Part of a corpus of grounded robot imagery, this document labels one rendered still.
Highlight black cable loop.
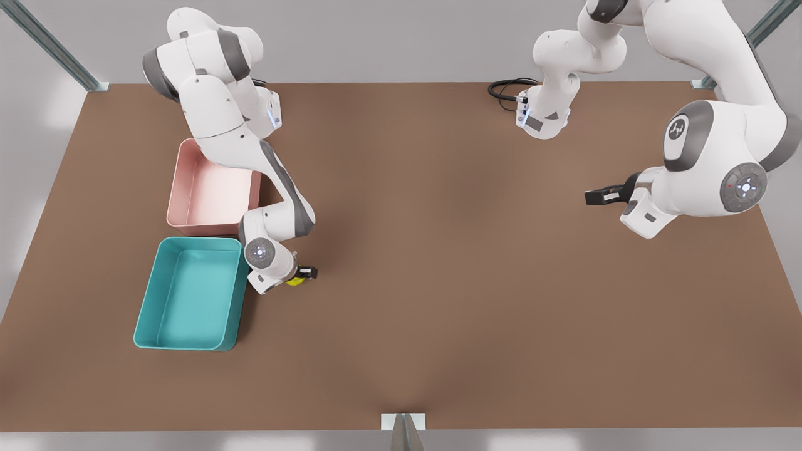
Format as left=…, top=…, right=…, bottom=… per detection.
left=487, top=78, right=541, bottom=113

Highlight teal rectangular bin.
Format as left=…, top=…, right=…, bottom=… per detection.
left=133, top=236, right=251, bottom=352

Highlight silver frame post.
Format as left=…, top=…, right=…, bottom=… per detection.
left=381, top=413, right=427, bottom=451
left=690, top=0, right=802, bottom=90
left=0, top=0, right=111, bottom=93

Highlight pink rectangular bin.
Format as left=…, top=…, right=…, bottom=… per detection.
left=166, top=138, right=263, bottom=237

